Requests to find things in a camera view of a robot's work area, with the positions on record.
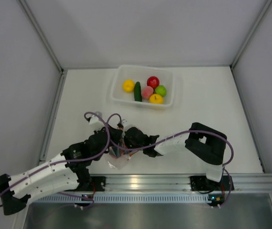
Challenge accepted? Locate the green fake cucumber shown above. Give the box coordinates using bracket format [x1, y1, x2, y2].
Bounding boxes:
[133, 82, 142, 102]

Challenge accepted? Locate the light green fake vegetable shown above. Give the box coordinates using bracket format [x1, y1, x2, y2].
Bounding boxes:
[154, 85, 167, 97]

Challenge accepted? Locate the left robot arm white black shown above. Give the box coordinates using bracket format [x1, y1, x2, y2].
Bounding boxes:
[0, 127, 123, 216]

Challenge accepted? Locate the aluminium rail frame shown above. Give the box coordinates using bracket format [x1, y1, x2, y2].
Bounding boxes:
[93, 174, 272, 193]

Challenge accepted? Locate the red fake apple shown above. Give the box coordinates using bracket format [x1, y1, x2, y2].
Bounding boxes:
[147, 76, 160, 89]

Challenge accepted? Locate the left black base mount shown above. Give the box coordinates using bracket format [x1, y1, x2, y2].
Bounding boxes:
[85, 176, 106, 192]

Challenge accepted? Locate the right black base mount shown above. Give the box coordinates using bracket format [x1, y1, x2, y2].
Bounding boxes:
[190, 176, 214, 194]

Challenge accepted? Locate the white slotted cable duct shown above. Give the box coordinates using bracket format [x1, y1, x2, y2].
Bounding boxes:
[35, 193, 214, 204]

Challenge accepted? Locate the yellow fake lemon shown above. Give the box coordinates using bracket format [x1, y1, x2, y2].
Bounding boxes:
[122, 79, 135, 93]

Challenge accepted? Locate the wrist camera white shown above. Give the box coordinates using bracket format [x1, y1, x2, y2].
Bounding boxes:
[89, 115, 104, 131]
[117, 119, 130, 129]

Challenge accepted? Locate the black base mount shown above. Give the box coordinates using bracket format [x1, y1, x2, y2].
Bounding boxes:
[85, 176, 106, 192]
[190, 176, 214, 194]

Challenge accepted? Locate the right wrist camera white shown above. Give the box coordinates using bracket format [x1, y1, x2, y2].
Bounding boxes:
[117, 119, 130, 129]

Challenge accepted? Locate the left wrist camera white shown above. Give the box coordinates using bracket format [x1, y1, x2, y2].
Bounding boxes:
[89, 115, 104, 131]

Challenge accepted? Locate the pink fake peach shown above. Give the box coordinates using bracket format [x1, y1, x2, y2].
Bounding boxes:
[141, 86, 154, 99]

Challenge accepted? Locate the yellow fake apple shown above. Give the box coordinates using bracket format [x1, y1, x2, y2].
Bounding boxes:
[149, 94, 163, 104]

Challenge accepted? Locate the clear zip top bag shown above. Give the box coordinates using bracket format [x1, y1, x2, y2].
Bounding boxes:
[106, 141, 137, 170]

